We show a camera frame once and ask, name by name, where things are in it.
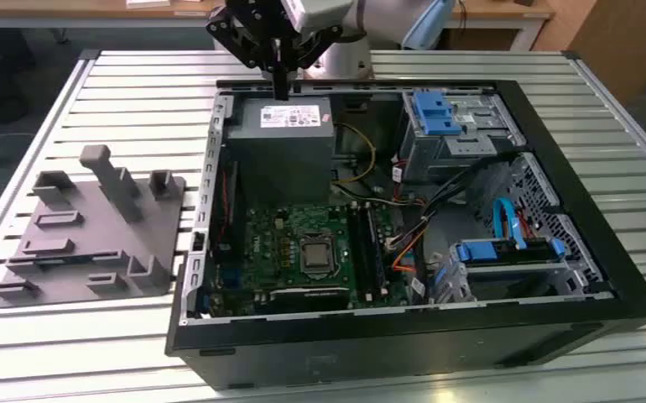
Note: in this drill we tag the black graphics card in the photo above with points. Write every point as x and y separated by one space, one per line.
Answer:
311 299

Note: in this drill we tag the wooden cabinet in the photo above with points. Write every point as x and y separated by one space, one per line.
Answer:
625 42

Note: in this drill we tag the grey power supply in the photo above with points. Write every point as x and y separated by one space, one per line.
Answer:
278 168

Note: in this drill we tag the white box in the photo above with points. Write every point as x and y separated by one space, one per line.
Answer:
148 3

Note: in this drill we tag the grey parts rack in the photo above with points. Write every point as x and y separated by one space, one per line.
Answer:
104 235

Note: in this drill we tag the black PC case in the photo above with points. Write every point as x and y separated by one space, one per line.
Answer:
411 352

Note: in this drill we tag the silver CPU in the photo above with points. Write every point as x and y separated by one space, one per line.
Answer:
315 256

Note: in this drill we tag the pale blue teach pendant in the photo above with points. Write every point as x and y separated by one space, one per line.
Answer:
426 25

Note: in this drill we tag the black RAM slot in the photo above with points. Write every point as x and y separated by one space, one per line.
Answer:
366 296
375 252

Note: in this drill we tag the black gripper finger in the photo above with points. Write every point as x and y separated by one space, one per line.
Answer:
316 44
232 38

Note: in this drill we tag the green motherboard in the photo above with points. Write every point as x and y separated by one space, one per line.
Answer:
278 226

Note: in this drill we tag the wooden desk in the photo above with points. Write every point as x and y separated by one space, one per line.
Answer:
76 10

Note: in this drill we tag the metal disk bay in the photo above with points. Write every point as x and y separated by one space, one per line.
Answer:
451 159
518 267

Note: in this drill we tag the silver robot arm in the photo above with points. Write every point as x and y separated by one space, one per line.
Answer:
390 21

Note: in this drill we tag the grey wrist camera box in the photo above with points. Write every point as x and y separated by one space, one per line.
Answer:
316 14

